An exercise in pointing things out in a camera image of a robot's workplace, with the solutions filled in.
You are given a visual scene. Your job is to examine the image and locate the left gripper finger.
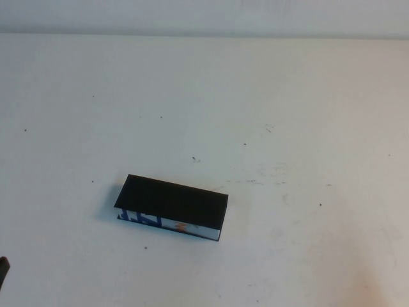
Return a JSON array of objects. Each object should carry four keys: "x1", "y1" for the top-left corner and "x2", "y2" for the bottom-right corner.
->
[{"x1": 0, "y1": 255, "x2": 11, "y2": 289}]

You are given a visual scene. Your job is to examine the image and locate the black glasses case box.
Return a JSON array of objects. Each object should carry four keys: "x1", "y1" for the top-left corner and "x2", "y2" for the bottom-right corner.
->
[{"x1": 116, "y1": 173, "x2": 230, "y2": 242}]

